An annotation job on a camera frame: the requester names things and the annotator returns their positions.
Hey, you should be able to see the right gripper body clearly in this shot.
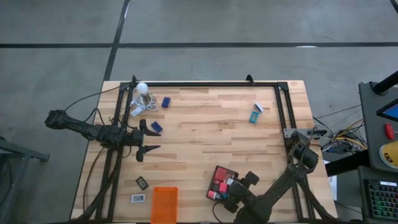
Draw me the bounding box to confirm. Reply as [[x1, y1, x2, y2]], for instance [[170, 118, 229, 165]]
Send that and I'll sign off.
[[223, 170, 261, 215]]

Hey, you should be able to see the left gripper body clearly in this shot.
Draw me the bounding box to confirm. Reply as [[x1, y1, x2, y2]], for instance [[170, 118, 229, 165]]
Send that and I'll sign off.
[[129, 118, 147, 163]]

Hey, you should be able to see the black plastic basket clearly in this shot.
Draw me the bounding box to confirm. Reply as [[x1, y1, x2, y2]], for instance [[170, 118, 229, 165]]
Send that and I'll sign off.
[[205, 165, 240, 203]]

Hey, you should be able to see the orange plastic basket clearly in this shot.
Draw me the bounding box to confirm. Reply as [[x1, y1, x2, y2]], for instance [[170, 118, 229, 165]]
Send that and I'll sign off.
[[150, 186, 180, 224]]

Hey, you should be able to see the black digital clock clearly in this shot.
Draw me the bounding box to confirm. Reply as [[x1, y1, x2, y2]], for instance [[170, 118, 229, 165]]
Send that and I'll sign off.
[[135, 175, 150, 191]]

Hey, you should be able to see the white light bulb on base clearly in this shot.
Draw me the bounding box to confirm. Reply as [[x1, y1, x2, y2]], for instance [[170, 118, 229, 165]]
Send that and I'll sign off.
[[136, 82, 155, 106]]

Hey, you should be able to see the silver mounting plate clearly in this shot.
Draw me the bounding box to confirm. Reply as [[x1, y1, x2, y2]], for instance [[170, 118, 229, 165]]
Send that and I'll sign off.
[[283, 128, 328, 139]]

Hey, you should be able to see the white paper sheet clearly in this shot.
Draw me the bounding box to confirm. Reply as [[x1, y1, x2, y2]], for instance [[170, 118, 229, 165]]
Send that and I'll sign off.
[[327, 175, 339, 202]]

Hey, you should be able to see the grey metal stand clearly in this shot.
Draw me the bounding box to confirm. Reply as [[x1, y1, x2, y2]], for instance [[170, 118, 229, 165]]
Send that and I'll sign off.
[[0, 136, 51, 215]]

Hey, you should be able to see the grey equipment cart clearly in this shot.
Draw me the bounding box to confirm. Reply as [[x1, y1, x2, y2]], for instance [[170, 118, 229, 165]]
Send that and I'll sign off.
[[358, 81, 398, 224]]

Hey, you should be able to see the backlit computer keyboard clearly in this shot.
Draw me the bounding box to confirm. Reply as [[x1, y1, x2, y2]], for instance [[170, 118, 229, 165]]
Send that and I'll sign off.
[[367, 179, 398, 220]]

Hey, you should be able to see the yellow round object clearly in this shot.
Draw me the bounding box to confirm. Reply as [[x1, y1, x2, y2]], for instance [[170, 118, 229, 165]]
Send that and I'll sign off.
[[378, 140, 398, 170]]

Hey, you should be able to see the red handheld device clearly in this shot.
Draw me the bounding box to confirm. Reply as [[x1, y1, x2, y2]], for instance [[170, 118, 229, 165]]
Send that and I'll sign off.
[[384, 123, 396, 141]]

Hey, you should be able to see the tablet screen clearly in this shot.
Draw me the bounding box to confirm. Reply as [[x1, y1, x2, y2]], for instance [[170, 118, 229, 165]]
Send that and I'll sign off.
[[376, 98, 398, 123]]

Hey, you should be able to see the black pole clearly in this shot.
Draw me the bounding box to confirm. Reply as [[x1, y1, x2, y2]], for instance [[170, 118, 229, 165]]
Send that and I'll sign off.
[[372, 70, 398, 95]]

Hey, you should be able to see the white power adapter with cable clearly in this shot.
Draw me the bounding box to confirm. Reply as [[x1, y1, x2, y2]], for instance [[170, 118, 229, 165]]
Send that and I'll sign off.
[[129, 91, 159, 118]]

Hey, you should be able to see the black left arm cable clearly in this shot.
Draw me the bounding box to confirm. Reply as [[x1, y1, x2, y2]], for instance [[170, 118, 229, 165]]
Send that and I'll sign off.
[[63, 85, 126, 113]]

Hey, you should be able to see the floor cable bundle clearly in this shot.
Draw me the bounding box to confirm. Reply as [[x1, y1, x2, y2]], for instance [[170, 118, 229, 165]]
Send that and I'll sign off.
[[312, 105, 368, 156]]

